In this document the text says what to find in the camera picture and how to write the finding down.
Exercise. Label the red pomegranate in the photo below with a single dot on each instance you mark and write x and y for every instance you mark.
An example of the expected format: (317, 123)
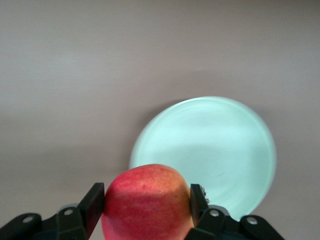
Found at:
(147, 200)

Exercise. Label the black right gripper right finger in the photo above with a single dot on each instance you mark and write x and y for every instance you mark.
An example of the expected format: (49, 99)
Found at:
(200, 215)

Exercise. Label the pale green round plate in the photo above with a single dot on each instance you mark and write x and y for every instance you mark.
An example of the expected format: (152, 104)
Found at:
(212, 150)

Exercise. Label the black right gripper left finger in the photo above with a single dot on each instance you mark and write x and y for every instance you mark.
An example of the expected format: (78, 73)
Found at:
(92, 207)

